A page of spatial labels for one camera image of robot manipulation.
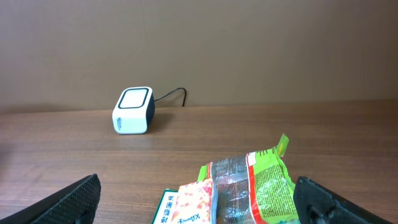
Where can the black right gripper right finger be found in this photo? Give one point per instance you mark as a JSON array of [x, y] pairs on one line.
[[316, 204]]

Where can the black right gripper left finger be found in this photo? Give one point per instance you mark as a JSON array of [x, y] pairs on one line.
[[75, 204]]

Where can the green snack bag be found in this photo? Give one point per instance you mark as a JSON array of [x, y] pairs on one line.
[[254, 188]]

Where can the red tissue packet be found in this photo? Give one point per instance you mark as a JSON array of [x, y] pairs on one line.
[[196, 203]]

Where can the white barcode scanner box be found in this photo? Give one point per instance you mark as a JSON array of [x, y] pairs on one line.
[[134, 110]]

